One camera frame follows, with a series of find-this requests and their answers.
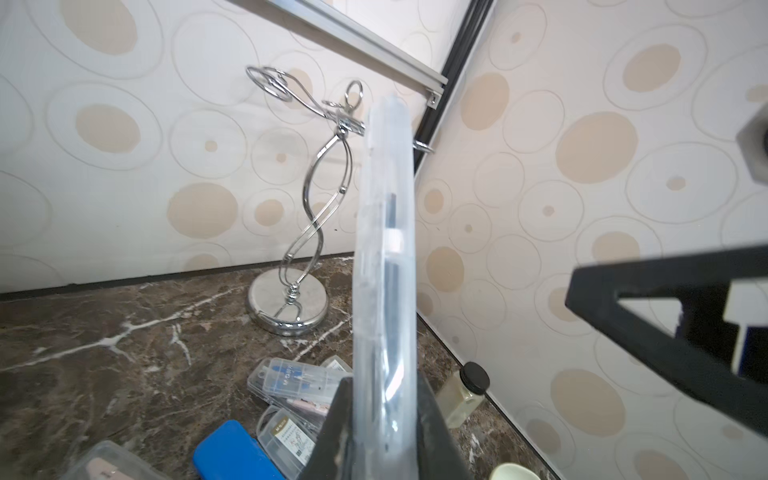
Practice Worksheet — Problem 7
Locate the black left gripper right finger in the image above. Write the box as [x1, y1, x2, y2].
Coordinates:
[417, 373, 471, 480]

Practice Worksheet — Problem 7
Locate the grey green bowl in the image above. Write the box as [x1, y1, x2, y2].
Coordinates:
[488, 463, 540, 480]

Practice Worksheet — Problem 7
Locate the chrome jewelry stand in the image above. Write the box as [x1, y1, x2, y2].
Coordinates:
[246, 66, 366, 337]

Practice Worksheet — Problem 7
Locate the aluminium frame rail back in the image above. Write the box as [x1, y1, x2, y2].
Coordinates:
[234, 1, 448, 110]

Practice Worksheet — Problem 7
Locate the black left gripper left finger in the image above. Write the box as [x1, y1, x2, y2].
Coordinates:
[298, 376, 354, 480]

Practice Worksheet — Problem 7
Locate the small glass bottle black cap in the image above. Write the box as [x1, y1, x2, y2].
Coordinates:
[436, 362, 490, 429]

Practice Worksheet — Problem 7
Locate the black corner frame post right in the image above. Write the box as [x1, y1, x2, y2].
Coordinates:
[414, 0, 497, 174]

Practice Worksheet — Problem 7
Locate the clear case white label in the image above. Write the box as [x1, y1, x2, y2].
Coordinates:
[257, 406, 316, 480]

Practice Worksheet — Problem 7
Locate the blue compass case front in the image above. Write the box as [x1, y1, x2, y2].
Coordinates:
[193, 420, 284, 480]

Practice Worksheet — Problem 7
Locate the clear case pink compass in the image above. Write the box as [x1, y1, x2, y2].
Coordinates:
[60, 440, 169, 480]

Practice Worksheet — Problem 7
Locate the clear case blue label stacked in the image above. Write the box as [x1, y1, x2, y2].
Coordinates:
[247, 358, 352, 406]

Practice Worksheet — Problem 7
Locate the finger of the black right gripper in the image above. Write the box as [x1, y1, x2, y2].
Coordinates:
[565, 245, 767, 435]

